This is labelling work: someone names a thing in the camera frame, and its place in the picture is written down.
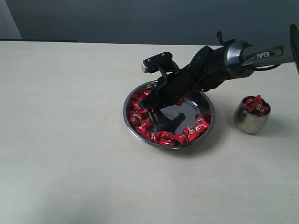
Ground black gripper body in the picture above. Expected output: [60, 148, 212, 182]
[149, 66, 199, 109]

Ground red candy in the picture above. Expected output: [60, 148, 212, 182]
[242, 95, 263, 111]
[158, 138, 175, 146]
[183, 126, 199, 142]
[172, 133, 188, 144]
[128, 112, 143, 126]
[255, 104, 270, 116]
[195, 112, 209, 127]

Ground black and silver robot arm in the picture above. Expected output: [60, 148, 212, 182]
[138, 24, 299, 111]

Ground round steel bowl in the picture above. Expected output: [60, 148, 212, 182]
[122, 81, 215, 150]

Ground shiny steel cup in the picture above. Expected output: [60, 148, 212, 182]
[234, 96, 271, 134]

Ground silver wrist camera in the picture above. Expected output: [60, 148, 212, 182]
[142, 51, 179, 73]

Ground black cable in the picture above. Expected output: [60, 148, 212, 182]
[192, 63, 283, 91]

